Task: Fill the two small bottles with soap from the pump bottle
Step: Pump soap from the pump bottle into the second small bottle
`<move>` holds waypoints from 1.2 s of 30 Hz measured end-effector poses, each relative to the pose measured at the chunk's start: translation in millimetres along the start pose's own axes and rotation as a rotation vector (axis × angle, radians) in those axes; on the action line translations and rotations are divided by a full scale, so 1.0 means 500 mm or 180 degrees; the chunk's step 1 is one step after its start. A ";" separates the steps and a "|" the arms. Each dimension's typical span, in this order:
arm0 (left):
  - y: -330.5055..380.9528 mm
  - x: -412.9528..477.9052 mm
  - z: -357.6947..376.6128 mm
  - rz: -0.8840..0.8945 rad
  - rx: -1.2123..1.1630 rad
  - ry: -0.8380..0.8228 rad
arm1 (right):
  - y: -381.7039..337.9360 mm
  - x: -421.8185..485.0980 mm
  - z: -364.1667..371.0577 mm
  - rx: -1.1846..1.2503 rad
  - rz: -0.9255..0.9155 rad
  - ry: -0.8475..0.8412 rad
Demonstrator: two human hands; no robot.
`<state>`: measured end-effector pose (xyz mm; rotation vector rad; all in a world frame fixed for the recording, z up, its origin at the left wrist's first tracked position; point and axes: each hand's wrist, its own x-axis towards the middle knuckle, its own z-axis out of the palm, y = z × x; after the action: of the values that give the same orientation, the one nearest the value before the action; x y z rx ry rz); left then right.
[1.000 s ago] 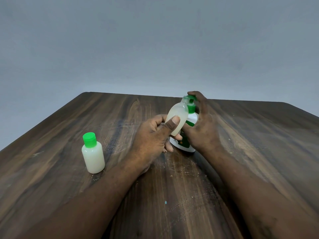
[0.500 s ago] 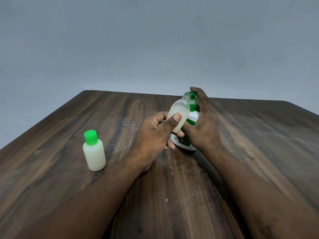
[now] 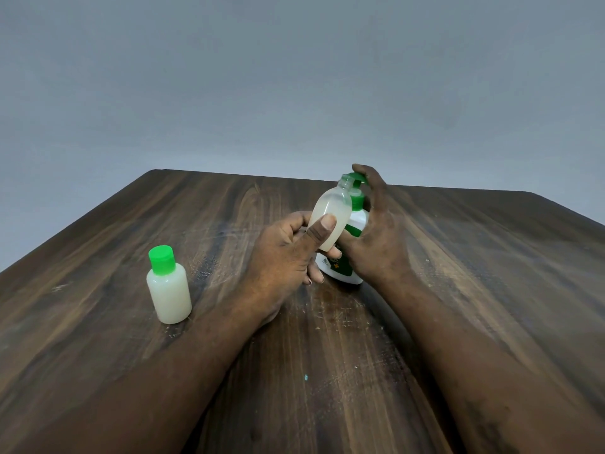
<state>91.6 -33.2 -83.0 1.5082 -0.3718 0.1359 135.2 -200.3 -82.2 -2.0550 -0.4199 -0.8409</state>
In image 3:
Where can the small clear bottle white cap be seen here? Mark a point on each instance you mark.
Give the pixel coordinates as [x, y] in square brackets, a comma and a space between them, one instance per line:
[333, 208]

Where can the person's right hand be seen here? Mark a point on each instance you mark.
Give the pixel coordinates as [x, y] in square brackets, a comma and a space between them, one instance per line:
[380, 245]

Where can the person's left forearm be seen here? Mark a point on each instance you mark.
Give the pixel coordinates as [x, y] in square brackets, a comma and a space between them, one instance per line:
[132, 382]

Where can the green bottle cap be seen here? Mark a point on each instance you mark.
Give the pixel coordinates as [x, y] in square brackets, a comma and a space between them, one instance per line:
[161, 260]

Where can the person's right forearm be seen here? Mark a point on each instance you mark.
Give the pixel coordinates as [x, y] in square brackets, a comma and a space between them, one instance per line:
[496, 368]

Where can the white hand sanitizer pump bottle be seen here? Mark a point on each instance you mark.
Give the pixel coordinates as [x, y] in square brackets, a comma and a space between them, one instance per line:
[345, 271]

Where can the small clear bottle green-capped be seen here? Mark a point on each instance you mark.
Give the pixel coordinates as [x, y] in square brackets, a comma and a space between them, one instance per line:
[168, 297]

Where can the person's left hand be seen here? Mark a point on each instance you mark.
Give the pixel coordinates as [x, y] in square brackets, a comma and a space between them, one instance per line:
[276, 264]

